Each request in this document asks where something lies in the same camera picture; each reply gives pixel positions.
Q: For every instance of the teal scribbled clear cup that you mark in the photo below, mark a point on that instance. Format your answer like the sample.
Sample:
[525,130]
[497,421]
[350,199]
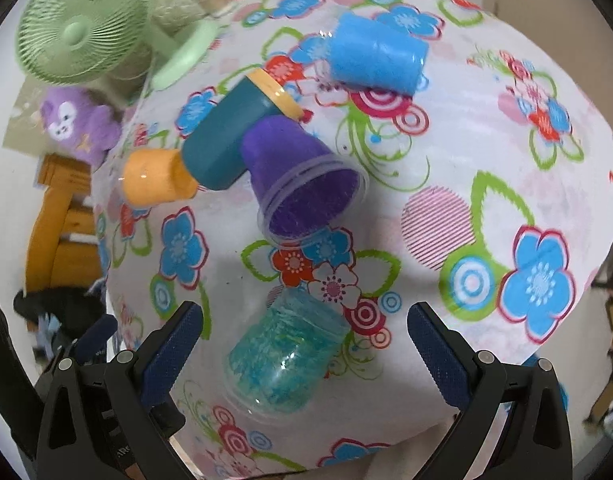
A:
[276,366]

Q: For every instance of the dark teal cup yellow rim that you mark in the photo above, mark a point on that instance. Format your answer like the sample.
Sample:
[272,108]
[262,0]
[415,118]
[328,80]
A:
[211,153]

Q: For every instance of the floral tablecloth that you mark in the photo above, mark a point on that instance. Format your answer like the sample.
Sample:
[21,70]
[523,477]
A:
[490,198]

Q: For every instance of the purple plush toy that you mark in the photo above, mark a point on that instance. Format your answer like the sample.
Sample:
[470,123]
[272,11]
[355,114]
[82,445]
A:
[79,125]

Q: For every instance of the green desk fan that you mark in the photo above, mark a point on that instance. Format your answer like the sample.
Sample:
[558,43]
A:
[68,42]

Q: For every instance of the wooden chair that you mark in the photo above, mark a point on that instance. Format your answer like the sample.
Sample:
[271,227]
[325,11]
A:
[54,258]

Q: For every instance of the beige patterned board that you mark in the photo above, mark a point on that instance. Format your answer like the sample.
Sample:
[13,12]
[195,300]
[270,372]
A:
[25,132]

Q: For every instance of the purple plastic cup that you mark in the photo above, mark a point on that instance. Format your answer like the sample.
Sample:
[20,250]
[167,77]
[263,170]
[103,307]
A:
[302,187]

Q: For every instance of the blue plastic cup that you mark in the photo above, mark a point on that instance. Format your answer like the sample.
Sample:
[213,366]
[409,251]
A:
[370,54]

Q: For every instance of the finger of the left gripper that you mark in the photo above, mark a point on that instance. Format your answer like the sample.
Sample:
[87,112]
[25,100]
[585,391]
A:
[95,338]

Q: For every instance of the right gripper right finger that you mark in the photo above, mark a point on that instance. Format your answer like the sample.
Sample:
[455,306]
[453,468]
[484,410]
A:
[535,440]

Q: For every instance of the orange plastic cup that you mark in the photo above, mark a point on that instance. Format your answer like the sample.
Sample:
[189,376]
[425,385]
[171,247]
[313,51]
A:
[152,176]

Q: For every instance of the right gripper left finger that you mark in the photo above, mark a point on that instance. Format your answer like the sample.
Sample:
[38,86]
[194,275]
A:
[115,420]

